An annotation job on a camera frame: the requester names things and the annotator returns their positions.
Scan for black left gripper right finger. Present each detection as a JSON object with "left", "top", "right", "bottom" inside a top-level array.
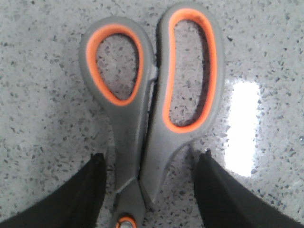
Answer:
[{"left": 194, "top": 151, "right": 303, "bottom": 228}]

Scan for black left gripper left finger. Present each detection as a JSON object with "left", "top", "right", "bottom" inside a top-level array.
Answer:
[{"left": 0, "top": 153, "right": 106, "bottom": 228}]

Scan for grey orange handled scissors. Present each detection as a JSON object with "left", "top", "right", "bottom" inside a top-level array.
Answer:
[{"left": 79, "top": 2, "right": 225, "bottom": 228}]

